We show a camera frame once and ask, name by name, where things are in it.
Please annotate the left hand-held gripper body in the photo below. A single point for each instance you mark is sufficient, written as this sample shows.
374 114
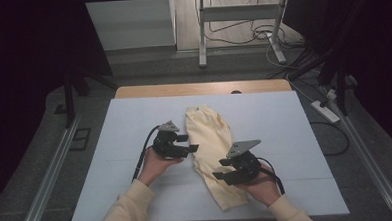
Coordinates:
165 142

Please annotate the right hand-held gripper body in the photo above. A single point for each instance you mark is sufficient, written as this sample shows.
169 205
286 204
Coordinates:
244 160

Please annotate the cream yellow baby pants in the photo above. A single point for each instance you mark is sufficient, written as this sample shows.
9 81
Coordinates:
212 140

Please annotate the person's left hand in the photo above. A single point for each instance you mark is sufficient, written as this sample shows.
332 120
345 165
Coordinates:
154 167

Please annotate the person's right hand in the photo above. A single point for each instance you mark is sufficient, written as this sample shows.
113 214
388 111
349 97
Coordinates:
261 189

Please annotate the white table mat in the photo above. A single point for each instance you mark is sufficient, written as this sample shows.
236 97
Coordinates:
278 130

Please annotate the wooden table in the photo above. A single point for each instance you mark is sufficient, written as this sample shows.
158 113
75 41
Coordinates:
189 89

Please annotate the white power strip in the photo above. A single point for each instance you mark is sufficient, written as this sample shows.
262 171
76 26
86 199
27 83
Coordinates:
324 111

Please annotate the black stand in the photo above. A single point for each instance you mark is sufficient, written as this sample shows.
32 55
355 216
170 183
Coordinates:
339 84
69 96

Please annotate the white panel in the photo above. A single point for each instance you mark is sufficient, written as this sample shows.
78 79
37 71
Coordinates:
130 23

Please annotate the aluminium rail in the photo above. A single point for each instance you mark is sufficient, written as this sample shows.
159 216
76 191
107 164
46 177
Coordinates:
369 163
47 183

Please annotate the white metal stand frame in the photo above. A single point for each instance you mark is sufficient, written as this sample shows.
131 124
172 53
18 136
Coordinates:
239 12

